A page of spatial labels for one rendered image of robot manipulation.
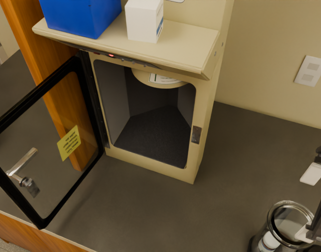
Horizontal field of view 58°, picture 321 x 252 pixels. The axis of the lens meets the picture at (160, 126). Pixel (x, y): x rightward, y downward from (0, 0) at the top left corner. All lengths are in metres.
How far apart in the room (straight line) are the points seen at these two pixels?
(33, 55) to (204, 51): 0.37
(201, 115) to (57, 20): 0.37
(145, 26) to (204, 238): 0.63
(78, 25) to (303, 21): 0.70
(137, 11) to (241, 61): 0.68
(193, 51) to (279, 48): 0.61
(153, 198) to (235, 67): 0.56
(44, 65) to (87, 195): 0.45
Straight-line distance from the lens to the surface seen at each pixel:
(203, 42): 0.52
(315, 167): 0.68
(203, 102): 0.67
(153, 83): 0.71
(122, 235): 0.92
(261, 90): 1.19
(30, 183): 0.73
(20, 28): 0.66
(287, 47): 1.07
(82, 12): 0.51
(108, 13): 0.55
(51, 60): 0.74
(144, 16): 0.49
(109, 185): 0.99
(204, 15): 0.55
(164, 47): 0.50
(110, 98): 0.86
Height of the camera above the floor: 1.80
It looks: 51 degrees down
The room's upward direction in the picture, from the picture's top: straight up
